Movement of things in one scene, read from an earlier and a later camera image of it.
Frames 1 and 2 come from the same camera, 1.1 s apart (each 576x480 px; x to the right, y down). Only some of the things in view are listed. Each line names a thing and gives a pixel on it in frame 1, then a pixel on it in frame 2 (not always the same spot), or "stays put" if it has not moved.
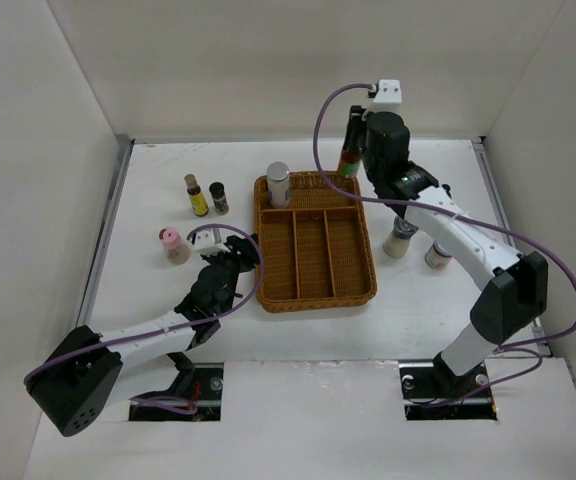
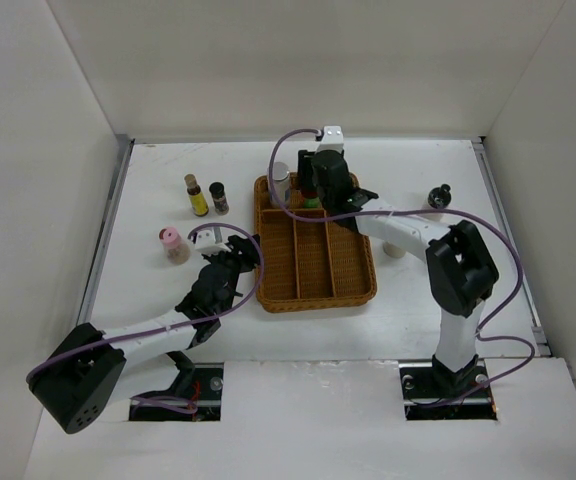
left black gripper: [244, 252] stays put
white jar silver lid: [279, 184] stays put
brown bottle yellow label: [196, 196] stays put
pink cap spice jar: [178, 251] stays put
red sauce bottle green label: [351, 154] → [311, 199]
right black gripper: [356, 122] → [305, 170]
